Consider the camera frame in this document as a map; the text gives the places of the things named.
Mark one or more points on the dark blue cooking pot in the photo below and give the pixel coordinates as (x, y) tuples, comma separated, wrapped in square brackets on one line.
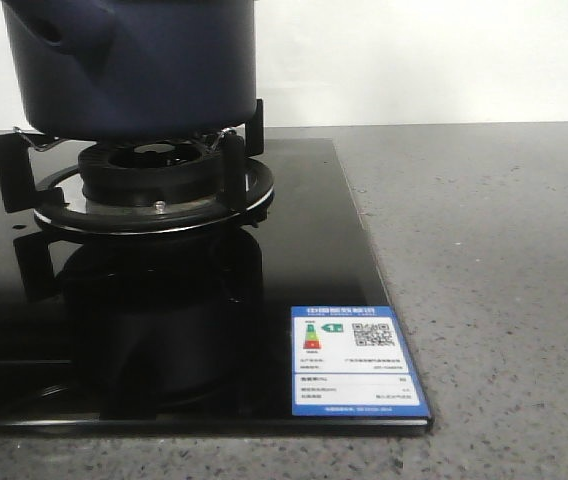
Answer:
[(133, 70)]

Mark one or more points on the black round gas burner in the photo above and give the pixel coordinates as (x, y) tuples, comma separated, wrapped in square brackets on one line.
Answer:
[(139, 175)]

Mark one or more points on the black glass gas stove top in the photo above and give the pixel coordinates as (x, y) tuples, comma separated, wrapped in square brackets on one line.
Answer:
[(187, 334)]

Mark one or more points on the black metal pot support grate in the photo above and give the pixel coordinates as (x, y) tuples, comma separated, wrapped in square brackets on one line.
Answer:
[(58, 201)]

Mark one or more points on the blue white energy label sticker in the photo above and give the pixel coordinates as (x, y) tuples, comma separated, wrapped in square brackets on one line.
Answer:
[(353, 362)]

